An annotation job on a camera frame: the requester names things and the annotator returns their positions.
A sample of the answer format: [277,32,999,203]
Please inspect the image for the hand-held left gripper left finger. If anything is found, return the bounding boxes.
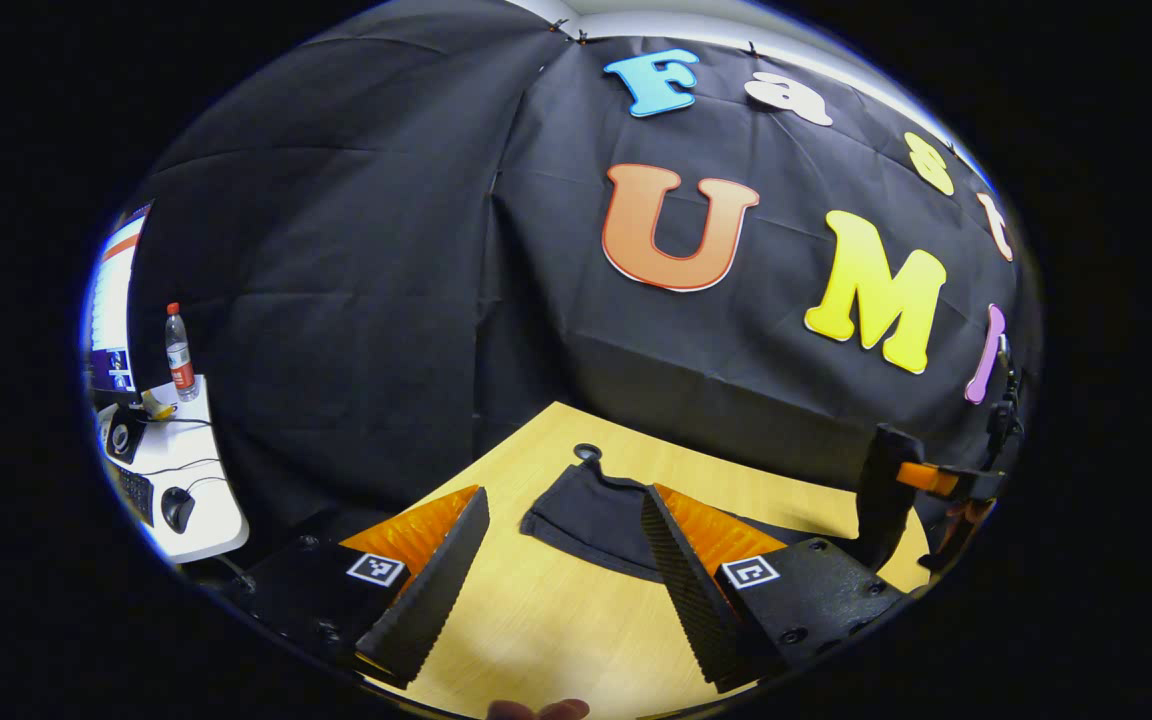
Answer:
[226,485,492,691]

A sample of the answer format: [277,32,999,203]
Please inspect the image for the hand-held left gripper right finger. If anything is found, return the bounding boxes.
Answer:
[641,483,912,693]

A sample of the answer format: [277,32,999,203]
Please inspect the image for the black jeans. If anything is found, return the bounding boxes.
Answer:
[520,460,872,586]

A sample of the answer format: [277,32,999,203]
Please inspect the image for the white side desk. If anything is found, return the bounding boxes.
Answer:
[94,375,250,564]

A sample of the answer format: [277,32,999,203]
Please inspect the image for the black computer mouse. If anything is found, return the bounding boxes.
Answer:
[160,486,198,535]

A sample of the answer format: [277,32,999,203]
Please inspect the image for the black backdrop cloth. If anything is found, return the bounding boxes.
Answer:
[126,0,1042,571]

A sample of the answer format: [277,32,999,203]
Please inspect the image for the black keyboard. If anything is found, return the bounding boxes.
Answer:
[108,458,157,528]

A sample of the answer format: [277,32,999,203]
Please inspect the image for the clear water bottle red label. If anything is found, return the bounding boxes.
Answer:
[165,302,200,403]

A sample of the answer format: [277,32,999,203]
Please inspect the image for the black round speaker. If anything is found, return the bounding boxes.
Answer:
[104,410,149,463]

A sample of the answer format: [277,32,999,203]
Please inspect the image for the computer monitor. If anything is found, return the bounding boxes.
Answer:
[84,203,155,396]

